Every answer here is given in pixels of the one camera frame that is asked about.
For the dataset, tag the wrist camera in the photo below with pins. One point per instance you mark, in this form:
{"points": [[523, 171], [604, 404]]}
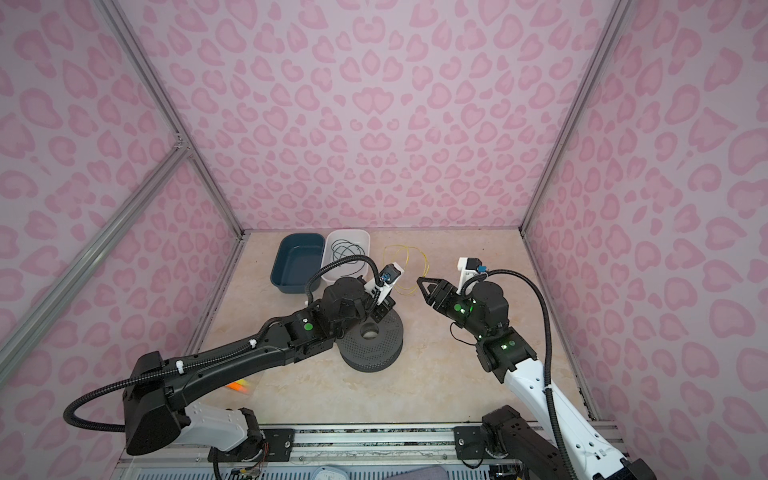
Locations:
{"points": [[469, 267], [381, 286]]}

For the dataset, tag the pack of highlighter markers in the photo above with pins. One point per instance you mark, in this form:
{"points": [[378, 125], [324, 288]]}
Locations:
{"points": [[241, 386]]}

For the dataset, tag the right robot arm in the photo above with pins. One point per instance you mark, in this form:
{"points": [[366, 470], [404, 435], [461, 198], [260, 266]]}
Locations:
{"points": [[567, 446]]}

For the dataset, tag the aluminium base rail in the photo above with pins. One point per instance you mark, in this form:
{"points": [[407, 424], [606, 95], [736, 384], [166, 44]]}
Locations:
{"points": [[365, 451]]}

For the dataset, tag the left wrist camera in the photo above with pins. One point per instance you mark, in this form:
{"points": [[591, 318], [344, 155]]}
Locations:
{"points": [[381, 286]]}

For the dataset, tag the dark grey spool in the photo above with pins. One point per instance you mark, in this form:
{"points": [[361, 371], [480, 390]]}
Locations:
{"points": [[373, 346]]}

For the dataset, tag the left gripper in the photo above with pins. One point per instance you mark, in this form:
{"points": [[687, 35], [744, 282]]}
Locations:
{"points": [[384, 308]]}

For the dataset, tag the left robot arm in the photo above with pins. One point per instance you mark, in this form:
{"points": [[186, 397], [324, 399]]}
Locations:
{"points": [[157, 410]]}

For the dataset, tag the diagonal aluminium frame bar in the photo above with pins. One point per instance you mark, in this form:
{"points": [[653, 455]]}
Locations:
{"points": [[39, 319]]}

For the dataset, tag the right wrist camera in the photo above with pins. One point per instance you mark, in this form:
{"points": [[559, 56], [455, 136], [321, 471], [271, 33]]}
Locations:
{"points": [[469, 267]]}

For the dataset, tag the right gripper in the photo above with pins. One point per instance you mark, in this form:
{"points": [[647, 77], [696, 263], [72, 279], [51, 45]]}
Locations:
{"points": [[443, 287]]}

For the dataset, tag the dark teal plastic bin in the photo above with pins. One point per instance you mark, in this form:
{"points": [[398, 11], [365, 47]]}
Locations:
{"points": [[298, 258]]}

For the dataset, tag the white plastic bin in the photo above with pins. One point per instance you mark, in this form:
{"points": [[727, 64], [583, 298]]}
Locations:
{"points": [[343, 243]]}

